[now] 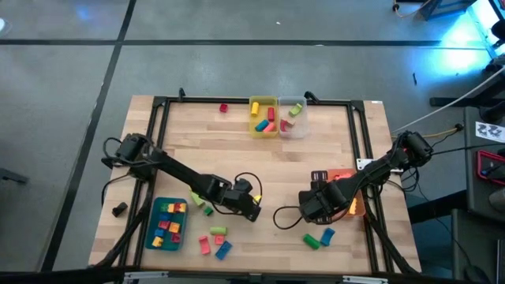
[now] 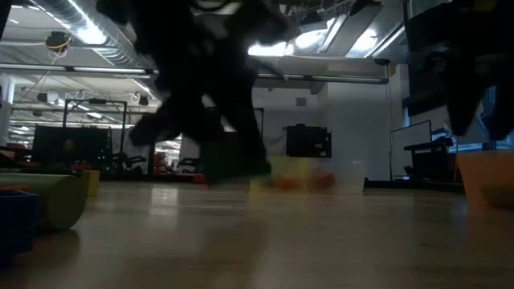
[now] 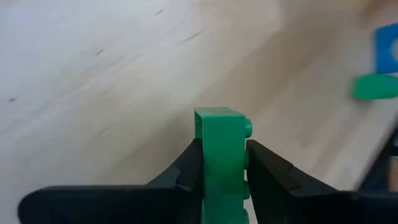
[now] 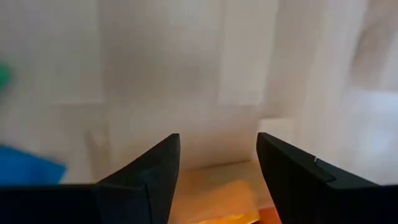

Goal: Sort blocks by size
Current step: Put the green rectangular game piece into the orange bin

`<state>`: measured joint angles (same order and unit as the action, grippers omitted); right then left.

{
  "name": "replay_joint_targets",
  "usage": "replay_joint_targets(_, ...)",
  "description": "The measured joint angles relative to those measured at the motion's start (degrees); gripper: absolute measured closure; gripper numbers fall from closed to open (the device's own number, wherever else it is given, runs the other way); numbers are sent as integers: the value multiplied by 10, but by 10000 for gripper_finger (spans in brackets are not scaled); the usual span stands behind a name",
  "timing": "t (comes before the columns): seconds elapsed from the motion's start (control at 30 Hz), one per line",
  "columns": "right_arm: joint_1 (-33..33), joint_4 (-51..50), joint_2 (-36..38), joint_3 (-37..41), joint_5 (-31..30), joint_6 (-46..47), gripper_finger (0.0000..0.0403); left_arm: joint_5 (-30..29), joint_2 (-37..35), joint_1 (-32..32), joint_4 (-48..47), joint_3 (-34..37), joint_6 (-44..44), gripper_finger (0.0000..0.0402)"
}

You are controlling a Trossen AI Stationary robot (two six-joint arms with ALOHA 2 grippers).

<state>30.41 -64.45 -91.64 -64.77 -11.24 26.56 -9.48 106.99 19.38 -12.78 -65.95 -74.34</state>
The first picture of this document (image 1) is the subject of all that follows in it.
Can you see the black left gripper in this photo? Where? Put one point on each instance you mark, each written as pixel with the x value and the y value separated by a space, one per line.
pixel 233 193

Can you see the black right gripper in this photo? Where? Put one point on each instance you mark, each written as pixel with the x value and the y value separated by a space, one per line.
pixel 319 203

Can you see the pink long studded brick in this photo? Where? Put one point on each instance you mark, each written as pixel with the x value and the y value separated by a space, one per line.
pixel 342 175

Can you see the yellow-orange long brick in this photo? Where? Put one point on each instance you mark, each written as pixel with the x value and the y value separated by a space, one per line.
pixel 353 206

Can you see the green small block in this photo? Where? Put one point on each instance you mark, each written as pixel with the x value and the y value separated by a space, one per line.
pixel 208 211

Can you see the blue arch block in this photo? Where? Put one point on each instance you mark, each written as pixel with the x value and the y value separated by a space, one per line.
pixel 327 236

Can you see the red arch block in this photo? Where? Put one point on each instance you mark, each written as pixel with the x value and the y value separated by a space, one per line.
pixel 282 126

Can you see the orange small studded brick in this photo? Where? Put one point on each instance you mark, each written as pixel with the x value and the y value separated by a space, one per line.
pixel 183 207
pixel 174 227

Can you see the pink cylinder block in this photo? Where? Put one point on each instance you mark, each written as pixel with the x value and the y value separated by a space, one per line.
pixel 270 128

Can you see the red small studded brick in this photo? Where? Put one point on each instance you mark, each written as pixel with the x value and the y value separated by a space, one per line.
pixel 164 225
pixel 223 107
pixel 176 238
pixel 177 207

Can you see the blue cylinder block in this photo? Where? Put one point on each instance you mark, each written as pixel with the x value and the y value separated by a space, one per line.
pixel 261 125

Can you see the yellow small studded brick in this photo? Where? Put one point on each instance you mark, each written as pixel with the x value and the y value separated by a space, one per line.
pixel 157 241
pixel 171 208

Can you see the red cylinder block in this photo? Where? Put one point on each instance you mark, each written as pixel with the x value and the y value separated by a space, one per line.
pixel 271 114

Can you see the green small studded brick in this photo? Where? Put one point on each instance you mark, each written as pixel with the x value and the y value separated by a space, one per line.
pixel 165 207

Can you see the blue small studded brick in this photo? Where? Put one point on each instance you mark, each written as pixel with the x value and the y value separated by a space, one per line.
pixel 159 232
pixel 165 216

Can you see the yellow cylinder block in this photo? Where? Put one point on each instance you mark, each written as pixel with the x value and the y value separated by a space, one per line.
pixel 255 108

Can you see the teal plastic bin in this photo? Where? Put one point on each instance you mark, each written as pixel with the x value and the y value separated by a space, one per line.
pixel 152 221

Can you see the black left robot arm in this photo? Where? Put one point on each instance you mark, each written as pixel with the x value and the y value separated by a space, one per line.
pixel 177 171

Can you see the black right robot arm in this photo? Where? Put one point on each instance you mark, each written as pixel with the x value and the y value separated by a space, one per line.
pixel 367 173

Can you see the light green cylinder block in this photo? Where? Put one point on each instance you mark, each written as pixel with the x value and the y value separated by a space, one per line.
pixel 218 230

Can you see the pink small studded brick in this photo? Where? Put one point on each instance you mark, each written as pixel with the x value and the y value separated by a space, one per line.
pixel 219 239

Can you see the blue long studded brick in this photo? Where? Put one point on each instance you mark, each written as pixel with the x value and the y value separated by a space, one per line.
pixel 223 250

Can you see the clear plastic bin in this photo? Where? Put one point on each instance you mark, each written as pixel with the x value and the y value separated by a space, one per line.
pixel 300 132

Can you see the orange transparent bin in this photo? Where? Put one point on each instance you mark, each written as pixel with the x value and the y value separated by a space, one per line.
pixel 358 213

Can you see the pink arch block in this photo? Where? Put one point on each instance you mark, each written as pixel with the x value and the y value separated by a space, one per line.
pixel 204 245

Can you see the yellow transparent bin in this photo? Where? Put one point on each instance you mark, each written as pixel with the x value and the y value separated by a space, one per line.
pixel 262 136

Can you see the small black object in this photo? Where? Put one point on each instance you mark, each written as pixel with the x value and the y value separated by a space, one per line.
pixel 119 209

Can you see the grey side desk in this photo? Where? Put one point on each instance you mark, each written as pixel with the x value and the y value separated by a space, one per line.
pixel 471 189

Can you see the grey low cabinet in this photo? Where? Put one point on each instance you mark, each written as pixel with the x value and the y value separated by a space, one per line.
pixel 473 244

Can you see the red and black device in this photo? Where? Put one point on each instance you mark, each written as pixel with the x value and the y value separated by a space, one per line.
pixel 489 167

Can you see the printed white paper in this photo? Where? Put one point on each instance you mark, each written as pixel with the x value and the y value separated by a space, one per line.
pixel 489 131

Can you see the grey round object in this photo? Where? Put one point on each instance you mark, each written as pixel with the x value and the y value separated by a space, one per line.
pixel 498 199

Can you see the blue crate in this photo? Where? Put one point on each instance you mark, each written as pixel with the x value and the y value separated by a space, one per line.
pixel 446 8

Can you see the grey chair foot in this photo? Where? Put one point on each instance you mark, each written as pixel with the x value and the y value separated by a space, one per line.
pixel 13 175

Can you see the white metal bracket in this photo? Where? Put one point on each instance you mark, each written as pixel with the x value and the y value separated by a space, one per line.
pixel 363 163

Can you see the silver metal bracket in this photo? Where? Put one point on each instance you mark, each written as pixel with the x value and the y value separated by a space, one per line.
pixel 365 279
pixel 146 275

